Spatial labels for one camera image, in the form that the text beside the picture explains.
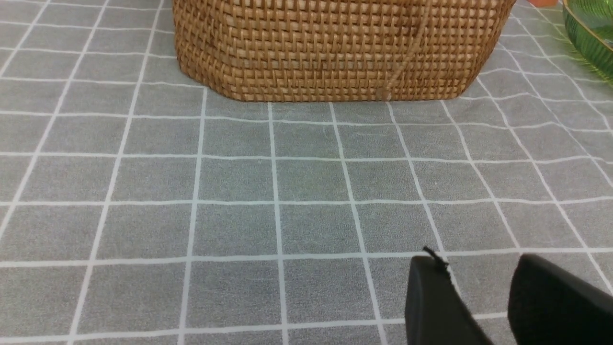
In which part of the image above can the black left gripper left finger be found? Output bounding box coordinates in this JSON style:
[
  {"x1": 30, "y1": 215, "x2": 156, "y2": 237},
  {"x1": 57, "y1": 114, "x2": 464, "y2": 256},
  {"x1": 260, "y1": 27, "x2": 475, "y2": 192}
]
[{"x1": 405, "y1": 247, "x2": 493, "y2": 345}]

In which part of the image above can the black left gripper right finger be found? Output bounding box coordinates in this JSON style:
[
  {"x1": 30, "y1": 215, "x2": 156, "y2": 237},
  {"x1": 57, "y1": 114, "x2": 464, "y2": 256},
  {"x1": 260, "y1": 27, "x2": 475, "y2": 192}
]
[{"x1": 508, "y1": 254, "x2": 613, "y2": 345}]

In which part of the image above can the green glass leaf plate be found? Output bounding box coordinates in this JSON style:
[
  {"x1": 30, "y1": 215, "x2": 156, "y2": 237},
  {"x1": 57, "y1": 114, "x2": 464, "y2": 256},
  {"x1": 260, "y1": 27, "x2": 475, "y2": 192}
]
[{"x1": 562, "y1": 0, "x2": 613, "y2": 85}]

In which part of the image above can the orange foam cube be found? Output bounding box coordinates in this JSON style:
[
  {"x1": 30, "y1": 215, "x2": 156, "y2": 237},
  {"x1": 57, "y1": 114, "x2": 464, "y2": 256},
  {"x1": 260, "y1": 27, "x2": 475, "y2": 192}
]
[{"x1": 527, "y1": 0, "x2": 558, "y2": 7}]

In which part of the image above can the woven rattan basket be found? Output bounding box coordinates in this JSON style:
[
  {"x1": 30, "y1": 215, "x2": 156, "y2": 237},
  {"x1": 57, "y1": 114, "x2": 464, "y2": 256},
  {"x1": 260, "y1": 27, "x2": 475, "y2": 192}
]
[{"x1": 171, "y1": 0, "x2": 515, "y2": 102}]

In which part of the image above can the grey checkered tablecloth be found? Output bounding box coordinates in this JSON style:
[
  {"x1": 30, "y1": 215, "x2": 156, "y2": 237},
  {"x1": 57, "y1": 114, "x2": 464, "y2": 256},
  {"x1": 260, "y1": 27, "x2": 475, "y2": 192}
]
[{"x1": 1, "y1": 0, "x2": 612, "y2": 345}]

